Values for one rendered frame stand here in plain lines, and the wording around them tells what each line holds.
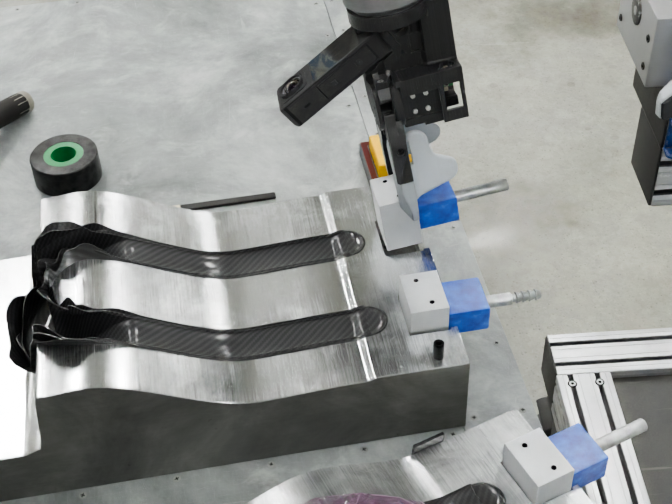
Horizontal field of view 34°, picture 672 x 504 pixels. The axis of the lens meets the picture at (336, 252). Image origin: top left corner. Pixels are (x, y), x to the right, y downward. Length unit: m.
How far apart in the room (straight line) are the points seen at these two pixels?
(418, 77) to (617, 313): 1.39
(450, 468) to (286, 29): 0.81
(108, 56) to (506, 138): 1.35
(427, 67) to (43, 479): 0.50
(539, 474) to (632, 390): 0.98
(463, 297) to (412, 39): 0.24
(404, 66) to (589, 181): 1.64
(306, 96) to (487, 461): 0.35
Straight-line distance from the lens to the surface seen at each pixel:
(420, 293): 1.01
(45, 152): 1.37
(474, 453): 0.98
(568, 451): 0.97
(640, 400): 1.89
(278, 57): 1.54
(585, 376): 1.88
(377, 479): 0.94
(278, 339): 1.03
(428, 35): 0.99
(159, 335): 1.01
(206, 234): 1.13
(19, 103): 1.47
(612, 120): 2.81
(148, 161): 1.38
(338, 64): 0.98
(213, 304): 1.06
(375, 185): 1.08
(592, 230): 2.48
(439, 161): 1.03
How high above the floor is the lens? 1.64
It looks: 43 degrees down
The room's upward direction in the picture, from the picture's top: 3 degrees counter-clockwise
